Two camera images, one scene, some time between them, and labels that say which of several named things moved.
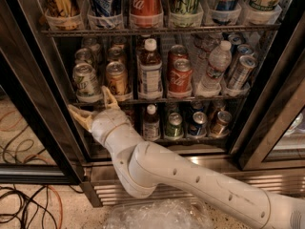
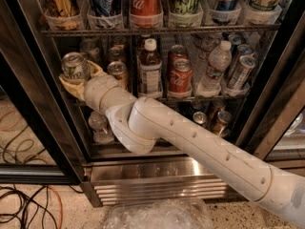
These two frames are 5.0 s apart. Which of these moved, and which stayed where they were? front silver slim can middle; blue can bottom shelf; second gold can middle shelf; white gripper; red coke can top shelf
Moved: white gripper
Stayed: second gold can middle shelf; front silver slim can middle; blue can bottom shelf; red coke can top shelf
